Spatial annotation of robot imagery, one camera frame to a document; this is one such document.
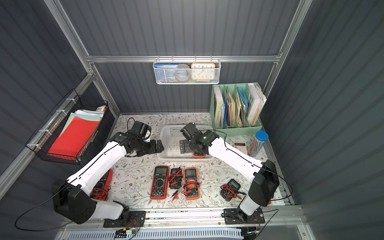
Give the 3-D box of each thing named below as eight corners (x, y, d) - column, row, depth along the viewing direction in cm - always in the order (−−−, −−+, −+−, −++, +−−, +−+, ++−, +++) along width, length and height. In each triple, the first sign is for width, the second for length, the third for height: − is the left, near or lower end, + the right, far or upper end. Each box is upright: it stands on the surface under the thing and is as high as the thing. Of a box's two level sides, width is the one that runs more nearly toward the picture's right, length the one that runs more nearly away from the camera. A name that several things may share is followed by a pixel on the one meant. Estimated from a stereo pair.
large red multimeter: (150, 199, 81) (148, 197, 79) (155, 168, 93) (154, 165, 90) (168, 199, 81) (167, 197, 79) (172, 168, 93) (171, 165, 90)
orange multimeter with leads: (182, 200, 81) (181, 198, 78) (184, 170, 92) (183, 167, 88) (199, 200, 81) (199, 198, 77) (199, 170, 92) (199, 167, 88)
